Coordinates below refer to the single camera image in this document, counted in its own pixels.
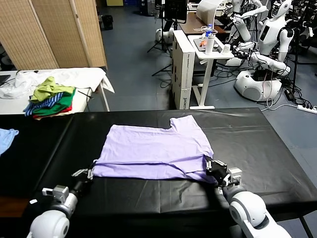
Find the brown wooden desk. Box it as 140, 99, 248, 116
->
178, 12, 231, 35

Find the thin black cable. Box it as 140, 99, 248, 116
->
78, 89, 95, 100

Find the lime green garment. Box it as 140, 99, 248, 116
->
30, 76, 75, 104

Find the black vinyl table cover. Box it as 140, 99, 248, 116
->
0, 113, 75, 199
24, 107, 317, 238

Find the black metal table leg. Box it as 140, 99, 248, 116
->
298, 215, 313, 238

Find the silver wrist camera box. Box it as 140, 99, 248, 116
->
225, 167, 243, 186
41, 184, 70, 204

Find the beige garment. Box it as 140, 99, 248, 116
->
34, 110, 75, 121

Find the white tablecloth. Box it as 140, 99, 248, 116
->
0, 67, 116, 115

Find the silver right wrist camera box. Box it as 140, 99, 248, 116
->
225, 167, 243, 186

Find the crumpled white garment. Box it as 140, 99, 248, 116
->
0, 71, 38, 100

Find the white curved panel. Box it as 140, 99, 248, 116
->
196, 0, 222, 24

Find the grey tablet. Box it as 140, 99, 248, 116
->
193, 38, 223, 53

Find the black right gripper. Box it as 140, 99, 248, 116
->
205, 156, 230, 187

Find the black monitor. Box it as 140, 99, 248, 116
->
163, 0, 188, 25

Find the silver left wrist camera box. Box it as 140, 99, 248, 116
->
41, 184, 70, 204

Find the bamboo folding screen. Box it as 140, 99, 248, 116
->
0, 0, 107, 71

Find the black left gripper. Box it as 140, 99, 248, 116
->
70, 160, 98, 198

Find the light blue garment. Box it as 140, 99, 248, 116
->
0, 128, 20, 156

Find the white power strip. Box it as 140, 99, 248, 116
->
297, 104, 317, 112

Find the white standing desk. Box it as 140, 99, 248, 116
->
187, 34, 235, 110

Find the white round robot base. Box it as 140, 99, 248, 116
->
155, 28, 174, 45

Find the blue striped garment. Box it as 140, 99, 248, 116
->
23, 93, 65, 118

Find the black pole stand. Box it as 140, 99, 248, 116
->
291, 27, 302, 92

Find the lavender t-shirt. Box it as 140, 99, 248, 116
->
92, 115, 218, 185

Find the black monitor tripod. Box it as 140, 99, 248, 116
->
151, 22, 178, 77

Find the tall white cardboard box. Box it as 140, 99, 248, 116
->
171, 30, 196, 110

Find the black light stand tripod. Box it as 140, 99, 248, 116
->
147, 0, 172, 54

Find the black trash bin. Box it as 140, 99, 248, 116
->
101, 15, 114, 32

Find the white tumbler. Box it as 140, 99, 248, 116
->
205, 34, 215, 56

